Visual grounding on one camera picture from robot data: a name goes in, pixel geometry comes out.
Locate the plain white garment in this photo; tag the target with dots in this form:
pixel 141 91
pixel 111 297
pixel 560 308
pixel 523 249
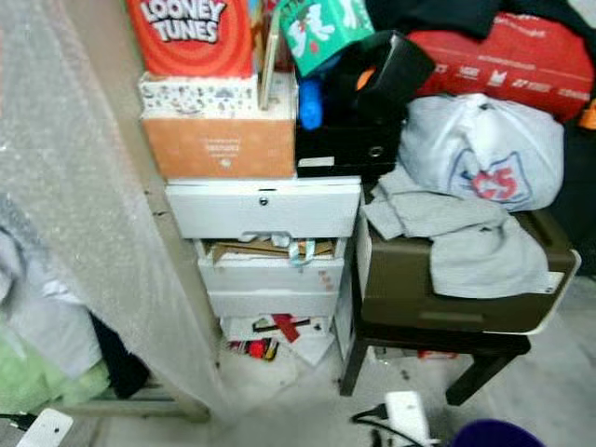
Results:
pixel 47 298

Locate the bubble wrap sheet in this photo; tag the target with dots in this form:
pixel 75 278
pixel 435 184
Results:
pixel 93 186

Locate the light green garment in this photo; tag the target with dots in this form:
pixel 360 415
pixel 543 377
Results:
pixel 47 382

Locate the dark navy garment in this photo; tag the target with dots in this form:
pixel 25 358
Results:
pixel 126 363

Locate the orange cardboard box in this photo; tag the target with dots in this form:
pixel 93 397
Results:
pixel 219 149

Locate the white patterned box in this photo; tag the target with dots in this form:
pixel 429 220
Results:
pixel 205 98

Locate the red Looney Tunes box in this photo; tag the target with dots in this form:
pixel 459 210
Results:
pixel 191 51

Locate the brown cardboard piece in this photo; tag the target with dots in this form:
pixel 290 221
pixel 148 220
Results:
pixel 256 250

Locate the white drawer cabinet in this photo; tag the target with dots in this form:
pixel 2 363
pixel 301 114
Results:
pixel 261 209

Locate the red black small packet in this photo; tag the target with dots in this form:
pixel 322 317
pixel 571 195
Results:
pixel 253 349

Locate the red flat item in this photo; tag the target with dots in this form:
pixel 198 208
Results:
pixel 284 326

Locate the thin wooden board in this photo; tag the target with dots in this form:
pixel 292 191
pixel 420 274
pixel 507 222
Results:
pixel 272 65

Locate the blue plastic object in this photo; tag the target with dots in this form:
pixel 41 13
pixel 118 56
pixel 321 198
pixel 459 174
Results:
pixel 310 107

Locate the black box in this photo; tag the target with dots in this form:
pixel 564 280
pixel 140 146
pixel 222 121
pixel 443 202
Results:
pixel 345 149

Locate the green printed bag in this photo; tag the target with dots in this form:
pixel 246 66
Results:
pixel 326 33

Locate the black wooden stool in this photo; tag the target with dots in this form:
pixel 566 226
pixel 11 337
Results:
pixel 391 340

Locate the black bag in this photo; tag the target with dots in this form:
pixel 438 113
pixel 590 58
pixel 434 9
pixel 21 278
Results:
pixel 386 74

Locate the grey cloth garment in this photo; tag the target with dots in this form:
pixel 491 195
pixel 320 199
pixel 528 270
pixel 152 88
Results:
pixel 475 251

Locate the black cloth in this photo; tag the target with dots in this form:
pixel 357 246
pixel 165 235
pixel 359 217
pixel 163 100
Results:
pixel 428 14

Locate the white printed plastic bag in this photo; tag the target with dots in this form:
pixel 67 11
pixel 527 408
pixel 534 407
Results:
pixel 475 149

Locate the red printed box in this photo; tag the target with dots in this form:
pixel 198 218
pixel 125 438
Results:
pixel 503 56

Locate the dark blue round object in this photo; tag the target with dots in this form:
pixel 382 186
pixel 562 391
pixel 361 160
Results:
pixel 498 435

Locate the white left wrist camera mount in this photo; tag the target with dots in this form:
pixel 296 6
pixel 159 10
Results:
pixel 45 428

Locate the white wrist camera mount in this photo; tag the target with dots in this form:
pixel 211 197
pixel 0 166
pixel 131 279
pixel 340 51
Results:
pixel 45 428
pixel 408 415

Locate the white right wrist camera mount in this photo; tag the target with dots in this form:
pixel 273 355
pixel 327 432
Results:
pixel 408 415

